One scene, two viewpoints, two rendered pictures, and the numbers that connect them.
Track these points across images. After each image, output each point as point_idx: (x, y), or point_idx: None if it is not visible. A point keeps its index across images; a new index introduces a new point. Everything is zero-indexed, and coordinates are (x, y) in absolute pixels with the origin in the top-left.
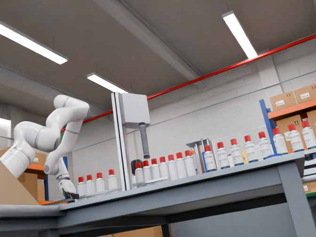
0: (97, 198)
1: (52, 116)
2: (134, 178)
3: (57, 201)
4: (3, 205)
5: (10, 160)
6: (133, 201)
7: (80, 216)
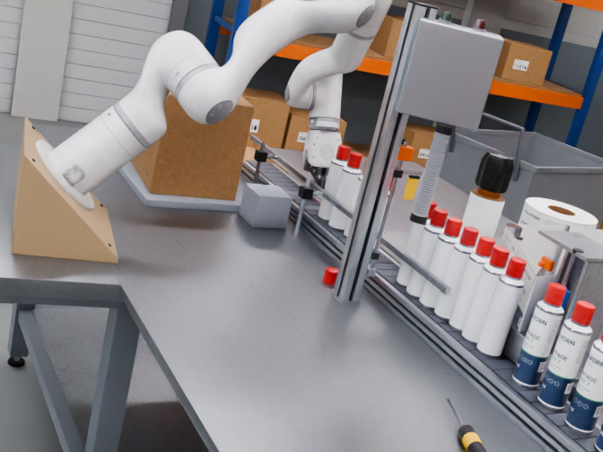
0: (144, 328)
1: (244, 30)
2: (470, 201)
3: (294, 170)
4: None
5: (95, 139)
6: None
7: None
